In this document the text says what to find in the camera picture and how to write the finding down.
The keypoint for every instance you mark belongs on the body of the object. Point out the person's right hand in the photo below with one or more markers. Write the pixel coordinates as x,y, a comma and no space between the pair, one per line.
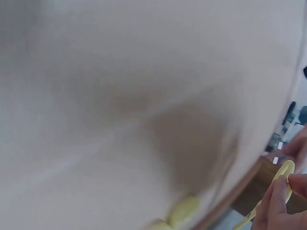
271,206

